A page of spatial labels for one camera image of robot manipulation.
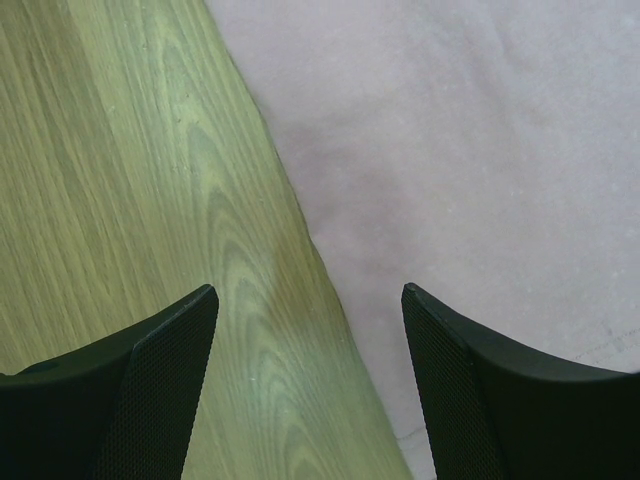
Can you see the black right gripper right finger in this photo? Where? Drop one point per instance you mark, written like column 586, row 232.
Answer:
column 495, row 408

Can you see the dusty pink graphic t-shirt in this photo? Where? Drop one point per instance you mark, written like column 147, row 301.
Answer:
column 487, row 151

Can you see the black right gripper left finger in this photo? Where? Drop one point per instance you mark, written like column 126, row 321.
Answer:
column 122, row 407

